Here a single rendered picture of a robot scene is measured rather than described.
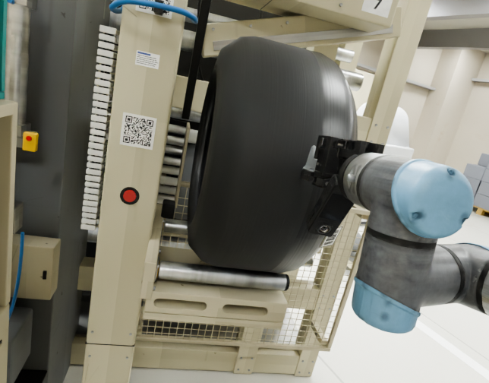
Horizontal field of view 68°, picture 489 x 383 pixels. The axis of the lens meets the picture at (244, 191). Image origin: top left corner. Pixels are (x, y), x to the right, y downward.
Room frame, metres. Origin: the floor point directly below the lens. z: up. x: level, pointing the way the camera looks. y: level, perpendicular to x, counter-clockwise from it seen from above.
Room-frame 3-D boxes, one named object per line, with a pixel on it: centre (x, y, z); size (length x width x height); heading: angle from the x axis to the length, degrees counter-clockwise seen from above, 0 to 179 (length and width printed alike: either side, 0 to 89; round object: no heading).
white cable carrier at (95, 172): (0.84, 0.36, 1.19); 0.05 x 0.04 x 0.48; 13
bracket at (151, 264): (0.93, 0.21, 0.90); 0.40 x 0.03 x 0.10; 13
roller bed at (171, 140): (1.29, 0.34, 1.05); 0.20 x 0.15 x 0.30; 103
